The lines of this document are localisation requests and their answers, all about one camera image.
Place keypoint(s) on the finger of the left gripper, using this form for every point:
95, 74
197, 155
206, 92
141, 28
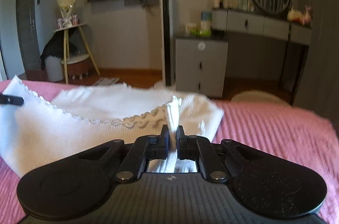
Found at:
11, 100

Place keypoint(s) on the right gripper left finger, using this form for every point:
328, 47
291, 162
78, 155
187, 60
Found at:
142, 151

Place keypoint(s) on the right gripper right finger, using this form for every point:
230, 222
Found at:
200, 150

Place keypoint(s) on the white knit sweater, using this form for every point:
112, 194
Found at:
41, 132

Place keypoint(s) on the white trash bin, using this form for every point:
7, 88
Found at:
54, 69

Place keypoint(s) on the round wooden side table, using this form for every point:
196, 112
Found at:
76, 63

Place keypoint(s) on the black garment on bin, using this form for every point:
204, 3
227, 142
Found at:
54, 48

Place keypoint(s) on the grey bedside cabinet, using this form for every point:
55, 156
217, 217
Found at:
201, 66

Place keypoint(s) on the dark door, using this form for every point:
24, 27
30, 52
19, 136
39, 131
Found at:
27, 36

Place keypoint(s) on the flower bouquet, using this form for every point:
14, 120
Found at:
68, 16

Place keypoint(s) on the pink ribbed bedspread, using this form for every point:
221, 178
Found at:
290, 133

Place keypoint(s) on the blue white canister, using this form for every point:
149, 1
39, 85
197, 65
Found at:
205, 21

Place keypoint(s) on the grey vanity desk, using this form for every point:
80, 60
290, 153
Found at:
262, 47

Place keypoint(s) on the pink plush toy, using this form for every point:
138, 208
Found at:
308, 16

